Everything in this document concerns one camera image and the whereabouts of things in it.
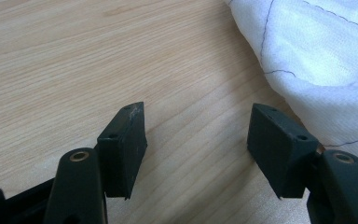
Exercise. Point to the white quilted cloth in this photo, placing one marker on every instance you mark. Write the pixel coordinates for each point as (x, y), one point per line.
(320, 46)

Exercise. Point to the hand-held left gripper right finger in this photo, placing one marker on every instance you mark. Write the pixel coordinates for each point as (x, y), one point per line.
(276, 155)

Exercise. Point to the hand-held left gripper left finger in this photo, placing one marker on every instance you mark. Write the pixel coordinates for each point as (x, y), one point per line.
(122, 161)

